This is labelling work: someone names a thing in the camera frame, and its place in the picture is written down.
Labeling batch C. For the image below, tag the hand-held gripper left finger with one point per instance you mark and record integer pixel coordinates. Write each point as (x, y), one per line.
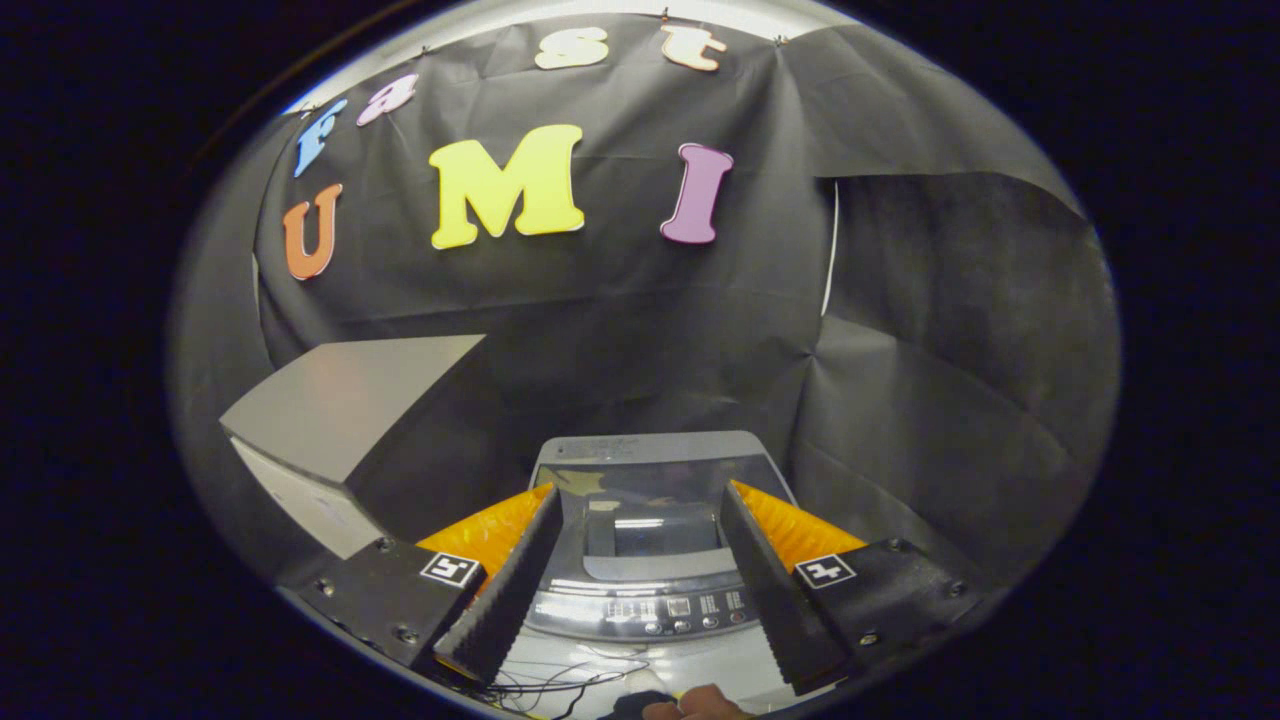
(515, 580)

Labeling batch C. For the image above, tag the grey box stand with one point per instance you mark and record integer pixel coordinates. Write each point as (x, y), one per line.
(340, 400)

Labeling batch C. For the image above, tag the dark washing machine lid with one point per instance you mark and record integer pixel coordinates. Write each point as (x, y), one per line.
(650, 500)

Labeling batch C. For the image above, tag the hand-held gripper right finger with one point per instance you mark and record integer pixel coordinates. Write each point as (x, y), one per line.
(765, 580)

